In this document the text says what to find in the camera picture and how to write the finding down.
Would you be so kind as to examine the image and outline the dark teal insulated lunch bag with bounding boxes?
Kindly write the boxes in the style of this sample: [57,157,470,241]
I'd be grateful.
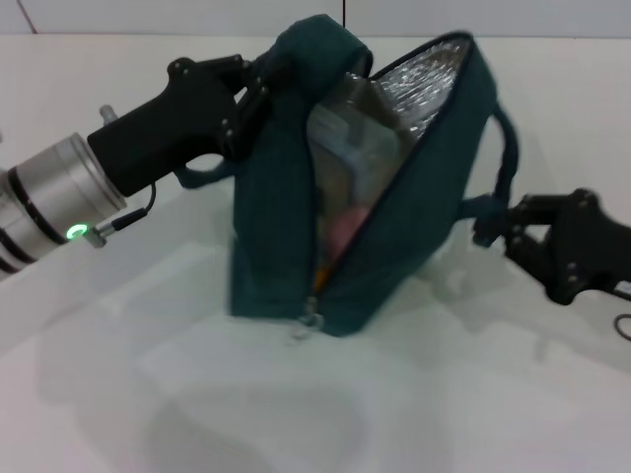
[176,14,522,342]

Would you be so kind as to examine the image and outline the clear plastic food container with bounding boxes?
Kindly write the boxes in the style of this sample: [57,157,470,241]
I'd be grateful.
[304,100,401,238]

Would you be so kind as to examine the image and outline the pink peach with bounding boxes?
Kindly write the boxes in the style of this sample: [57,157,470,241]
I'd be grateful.
[326,205,370,263]

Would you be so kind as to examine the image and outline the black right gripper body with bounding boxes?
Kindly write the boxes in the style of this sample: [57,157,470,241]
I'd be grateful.
[516,188,631,306]

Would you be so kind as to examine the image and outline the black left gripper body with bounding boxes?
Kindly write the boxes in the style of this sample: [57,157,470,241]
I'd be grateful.
[86,56,244,199]

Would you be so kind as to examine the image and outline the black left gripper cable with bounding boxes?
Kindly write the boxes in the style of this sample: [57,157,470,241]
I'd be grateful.
[80,181,159,248]

